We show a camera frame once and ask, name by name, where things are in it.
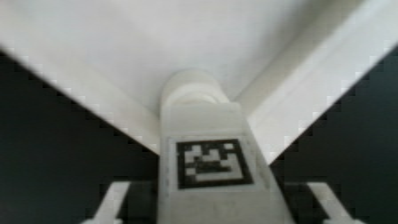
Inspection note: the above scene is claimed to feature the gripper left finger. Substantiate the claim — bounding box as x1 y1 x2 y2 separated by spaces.
78 179 160 224

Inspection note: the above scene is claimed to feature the white table leg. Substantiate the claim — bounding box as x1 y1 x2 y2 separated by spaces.
154 91 297 224

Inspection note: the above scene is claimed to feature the white square table top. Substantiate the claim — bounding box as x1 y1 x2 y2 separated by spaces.
0 0 398 159

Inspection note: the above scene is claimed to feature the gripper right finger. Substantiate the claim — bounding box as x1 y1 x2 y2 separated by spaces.
273 179 369 224

